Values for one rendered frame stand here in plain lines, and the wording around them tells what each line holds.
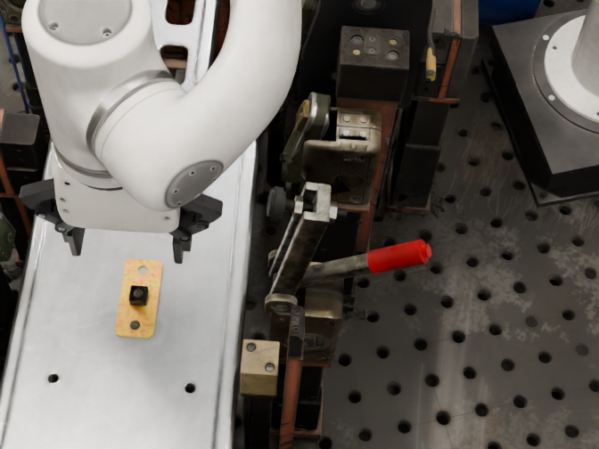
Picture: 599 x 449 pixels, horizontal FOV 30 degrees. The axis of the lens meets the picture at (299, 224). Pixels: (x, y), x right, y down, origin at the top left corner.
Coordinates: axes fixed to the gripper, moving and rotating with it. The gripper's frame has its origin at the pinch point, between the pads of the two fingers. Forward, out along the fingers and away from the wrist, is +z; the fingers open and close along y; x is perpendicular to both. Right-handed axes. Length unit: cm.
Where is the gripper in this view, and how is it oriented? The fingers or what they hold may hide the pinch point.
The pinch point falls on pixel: (128, 240)
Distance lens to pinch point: 100.9
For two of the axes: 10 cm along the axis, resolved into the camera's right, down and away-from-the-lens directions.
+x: -0.6, 8.7, -4.9
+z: -0.4, 4.9, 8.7
